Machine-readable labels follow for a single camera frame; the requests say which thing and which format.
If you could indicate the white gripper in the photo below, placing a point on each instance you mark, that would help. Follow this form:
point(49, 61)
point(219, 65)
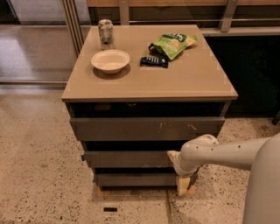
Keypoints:
point(179, 166)

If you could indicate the grey drawer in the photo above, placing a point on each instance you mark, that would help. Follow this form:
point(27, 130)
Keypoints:
point(145, 128)
point(150, 179)
point(128, 159)

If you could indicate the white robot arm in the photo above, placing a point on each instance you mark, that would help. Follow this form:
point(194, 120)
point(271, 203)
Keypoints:
point(261, 157)

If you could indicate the grey drawer cabinet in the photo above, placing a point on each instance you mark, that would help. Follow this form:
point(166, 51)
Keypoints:
point(193, 85)

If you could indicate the black floor tape mark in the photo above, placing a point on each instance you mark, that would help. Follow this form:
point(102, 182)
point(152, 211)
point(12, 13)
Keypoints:
point(110, 209)

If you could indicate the black snack bar wrapper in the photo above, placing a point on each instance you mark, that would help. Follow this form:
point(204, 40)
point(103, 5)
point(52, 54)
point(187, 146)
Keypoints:
point(154, 62)

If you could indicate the green chip bag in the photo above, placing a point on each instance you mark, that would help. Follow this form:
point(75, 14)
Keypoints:
point(172, 45)

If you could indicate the white paper bowl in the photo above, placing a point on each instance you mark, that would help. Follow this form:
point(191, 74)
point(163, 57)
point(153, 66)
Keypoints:
point(110, 61)

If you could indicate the silver drink can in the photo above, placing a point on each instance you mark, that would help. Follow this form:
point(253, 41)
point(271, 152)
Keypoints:
point(105, 27)

